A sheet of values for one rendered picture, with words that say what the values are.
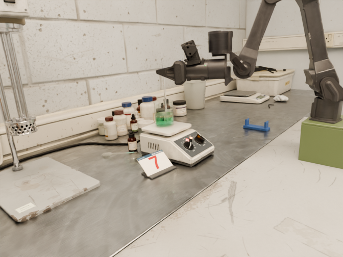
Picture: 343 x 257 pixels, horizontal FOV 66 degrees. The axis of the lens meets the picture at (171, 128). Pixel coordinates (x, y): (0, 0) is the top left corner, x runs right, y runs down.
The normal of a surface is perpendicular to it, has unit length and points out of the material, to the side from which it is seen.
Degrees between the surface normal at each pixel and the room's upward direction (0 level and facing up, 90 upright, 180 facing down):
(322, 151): 90
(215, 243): 0
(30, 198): 0
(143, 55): 90
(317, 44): 90
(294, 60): 90
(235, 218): 0
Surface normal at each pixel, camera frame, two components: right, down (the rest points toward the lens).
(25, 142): 0.76, 0.14
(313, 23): -0.21, 0.28
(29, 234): -0.05, -0.96
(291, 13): -0.65, 0.25
